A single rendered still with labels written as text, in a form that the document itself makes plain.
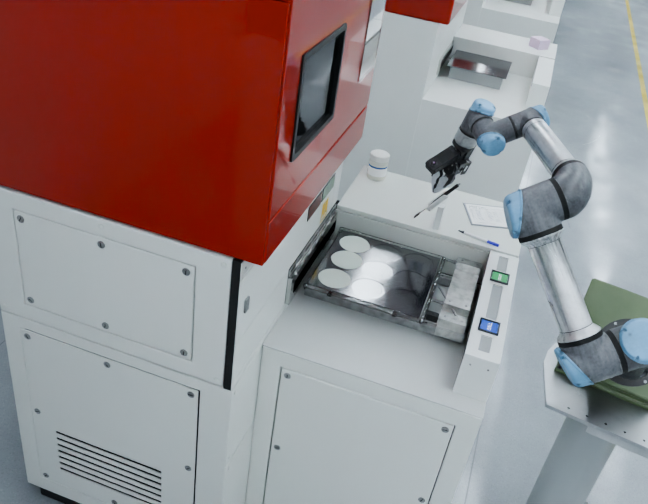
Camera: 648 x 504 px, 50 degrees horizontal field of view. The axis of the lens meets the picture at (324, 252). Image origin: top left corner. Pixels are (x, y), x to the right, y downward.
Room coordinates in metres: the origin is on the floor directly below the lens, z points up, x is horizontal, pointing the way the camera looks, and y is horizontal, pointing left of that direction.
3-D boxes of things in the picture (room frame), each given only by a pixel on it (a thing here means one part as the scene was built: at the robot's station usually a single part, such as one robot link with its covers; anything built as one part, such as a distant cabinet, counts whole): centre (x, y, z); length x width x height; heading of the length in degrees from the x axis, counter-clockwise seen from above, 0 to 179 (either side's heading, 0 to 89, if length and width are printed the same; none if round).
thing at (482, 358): (1.65, -0.51, 0.89); 0.55 x 0.09 x 0.14; 166
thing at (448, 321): (1.60, -0.40, 0.89); 0.08 x 0.03 x 0.03; 76
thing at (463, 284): (1.76, -0.44, 0.87); 0.36 x 0.08 x 0.03; 166
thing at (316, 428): (1.86, -0.30, 0.41); 0.97 x 0.64 x 0.82; 166
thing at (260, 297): (1.67, 0.09, 1.02); 0.82 x 0.03 x 0.40; 166
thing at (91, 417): (1.75, 0.42, 0.41); 0.82 x 0.71 x 0.82; 166
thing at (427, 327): (1.67, -0.20, 0.84); 0.50 x 0.02 x 0.03; 76
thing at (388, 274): (1.80, -0.17, 0.90); 0.34 x 0.34 x 0.01; 76
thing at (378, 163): (2.31, -0.14, 1.01); 0.07 x 0.07 x 0.10
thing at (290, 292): (1.84, 0.03, 0.89); 0.44 x 0.02 x 0.10; 166
